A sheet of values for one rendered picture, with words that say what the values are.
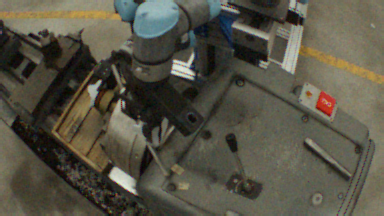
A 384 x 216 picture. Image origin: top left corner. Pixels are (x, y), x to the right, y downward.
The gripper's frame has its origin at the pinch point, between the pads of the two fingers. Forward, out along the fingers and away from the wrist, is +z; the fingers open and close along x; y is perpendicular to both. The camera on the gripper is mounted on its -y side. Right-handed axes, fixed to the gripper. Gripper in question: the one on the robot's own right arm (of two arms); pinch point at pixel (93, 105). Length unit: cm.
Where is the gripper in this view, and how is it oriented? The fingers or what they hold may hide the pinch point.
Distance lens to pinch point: 122.9
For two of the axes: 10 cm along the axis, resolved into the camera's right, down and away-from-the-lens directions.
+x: -0.4, -5.0, -8.6
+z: -5.3, 7.4, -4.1
